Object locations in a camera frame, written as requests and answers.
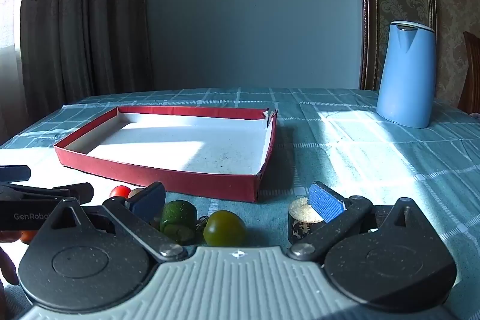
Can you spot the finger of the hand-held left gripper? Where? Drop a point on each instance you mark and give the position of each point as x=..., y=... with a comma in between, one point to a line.
x=75, y=190
x=13, y=173

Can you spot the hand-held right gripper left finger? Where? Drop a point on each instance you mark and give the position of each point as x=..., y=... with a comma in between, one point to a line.
x=146, y=200

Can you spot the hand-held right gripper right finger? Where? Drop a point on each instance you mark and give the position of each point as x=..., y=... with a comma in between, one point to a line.
x=325, y=205

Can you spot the brown potato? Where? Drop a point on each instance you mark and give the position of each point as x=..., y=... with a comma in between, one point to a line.
x=135, y=192

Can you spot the red cherry tomato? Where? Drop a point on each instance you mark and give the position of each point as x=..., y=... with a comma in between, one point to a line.
x=120, y=190

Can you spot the red cardboard box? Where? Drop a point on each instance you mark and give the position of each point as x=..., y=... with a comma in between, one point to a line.
x=168, y=179

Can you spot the dark sugarcane piece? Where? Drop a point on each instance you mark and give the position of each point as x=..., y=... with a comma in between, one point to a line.
x=300, y=226

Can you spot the green cucumber piece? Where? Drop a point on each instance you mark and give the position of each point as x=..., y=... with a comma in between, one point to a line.
x=176, y=217

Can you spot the green tomato with stem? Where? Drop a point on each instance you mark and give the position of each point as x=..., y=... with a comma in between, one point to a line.
x=225, y=230

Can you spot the person's left hand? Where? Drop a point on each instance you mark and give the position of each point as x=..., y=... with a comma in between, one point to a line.
x=8, y=267

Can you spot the teal checked tablecloth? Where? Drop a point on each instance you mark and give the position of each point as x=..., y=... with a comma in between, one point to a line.
x=375, y=162

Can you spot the blue kettle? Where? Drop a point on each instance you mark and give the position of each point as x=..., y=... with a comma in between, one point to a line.
x=407, y=80

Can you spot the patterned grey curtain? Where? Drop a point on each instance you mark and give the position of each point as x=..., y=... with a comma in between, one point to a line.
x=86, y=24

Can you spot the wooden chair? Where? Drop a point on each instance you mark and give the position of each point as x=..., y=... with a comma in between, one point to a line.
x=471, y=80

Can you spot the dark wooden wall frame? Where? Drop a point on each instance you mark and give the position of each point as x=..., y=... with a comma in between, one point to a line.
x=369, y=24

